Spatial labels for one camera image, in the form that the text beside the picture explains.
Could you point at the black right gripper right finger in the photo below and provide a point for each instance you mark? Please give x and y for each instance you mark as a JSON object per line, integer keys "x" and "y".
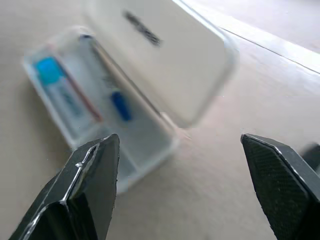
{"x": 277, "y": 185}

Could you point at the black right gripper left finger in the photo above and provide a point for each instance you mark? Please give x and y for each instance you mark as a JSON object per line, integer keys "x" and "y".
{"x": 82, "y": 190}

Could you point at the thin red pencil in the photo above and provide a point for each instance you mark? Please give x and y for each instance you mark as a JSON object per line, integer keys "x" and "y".
{"x": 77, "y": 91}

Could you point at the white marker with dark-blue cap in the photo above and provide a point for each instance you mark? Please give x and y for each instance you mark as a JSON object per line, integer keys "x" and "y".
{"x": 110, "y": 92}

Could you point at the translucent white plastic pencil case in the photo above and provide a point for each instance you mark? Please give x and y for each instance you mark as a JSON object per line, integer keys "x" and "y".
{"x": 155, "y": 75}

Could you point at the white marker with light-blue cap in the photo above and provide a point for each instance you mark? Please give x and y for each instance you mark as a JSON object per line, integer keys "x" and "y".
{"x": 58, "y": 85}

